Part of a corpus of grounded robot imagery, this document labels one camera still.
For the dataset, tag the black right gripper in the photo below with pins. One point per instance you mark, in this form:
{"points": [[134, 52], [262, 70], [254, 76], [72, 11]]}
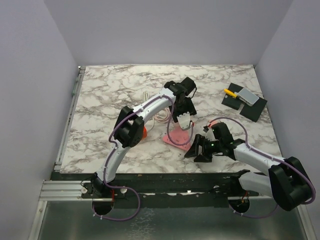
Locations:
{"points": [[193, 151]]}

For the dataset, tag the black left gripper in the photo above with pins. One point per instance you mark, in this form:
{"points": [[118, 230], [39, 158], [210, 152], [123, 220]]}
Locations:
{"points": [[189, 108]]}

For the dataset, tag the pink triangular power strip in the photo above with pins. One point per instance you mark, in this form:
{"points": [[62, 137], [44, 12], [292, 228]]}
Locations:
{"points": [[179, 138]]}

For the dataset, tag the red cube socket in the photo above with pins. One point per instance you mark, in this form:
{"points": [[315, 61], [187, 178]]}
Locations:
{"points": [[145, 133]]}

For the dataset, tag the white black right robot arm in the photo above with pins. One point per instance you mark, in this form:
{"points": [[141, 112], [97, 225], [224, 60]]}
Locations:
{"points": [[283, 179]]}

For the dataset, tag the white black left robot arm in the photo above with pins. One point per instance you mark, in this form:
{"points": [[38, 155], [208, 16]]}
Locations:
{"points": [[130, 124]]}

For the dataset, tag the black flat box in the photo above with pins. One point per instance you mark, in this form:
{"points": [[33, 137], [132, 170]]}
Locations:
{"points": [[254, 112]]}

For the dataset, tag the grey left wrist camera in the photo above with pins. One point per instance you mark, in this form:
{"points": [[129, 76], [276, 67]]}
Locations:
{"points": [[184, 121]]}

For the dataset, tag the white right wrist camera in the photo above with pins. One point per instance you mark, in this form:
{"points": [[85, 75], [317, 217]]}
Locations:
{"points": [[209, 133]]}

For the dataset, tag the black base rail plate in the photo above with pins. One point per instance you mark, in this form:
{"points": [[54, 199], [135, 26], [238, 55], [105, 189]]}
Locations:
{"points": [[160, 190]]}

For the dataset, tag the white grey network switch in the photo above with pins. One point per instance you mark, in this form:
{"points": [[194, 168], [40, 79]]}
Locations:
{"points": [[247, 97]]}

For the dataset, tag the aluminium frame rail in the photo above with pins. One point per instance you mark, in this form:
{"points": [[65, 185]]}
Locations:
{"points": [[103, 91]]}

